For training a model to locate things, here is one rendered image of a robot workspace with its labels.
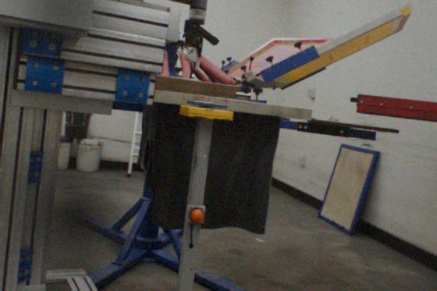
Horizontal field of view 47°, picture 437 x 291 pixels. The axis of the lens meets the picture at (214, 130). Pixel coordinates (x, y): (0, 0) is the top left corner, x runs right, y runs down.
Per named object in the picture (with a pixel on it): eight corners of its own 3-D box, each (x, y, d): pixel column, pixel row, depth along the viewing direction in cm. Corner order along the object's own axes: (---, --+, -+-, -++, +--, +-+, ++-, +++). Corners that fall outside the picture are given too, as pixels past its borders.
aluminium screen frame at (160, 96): (311, 120, 171) (312, 109, 171) (140, 100, 156) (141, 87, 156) (242, 110, 247) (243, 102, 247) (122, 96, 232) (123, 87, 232)
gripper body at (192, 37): (180, 47, 222) (183, 19, 222) (200, 50, 225) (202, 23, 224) (184, 46, 215) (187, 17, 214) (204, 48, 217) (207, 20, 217)
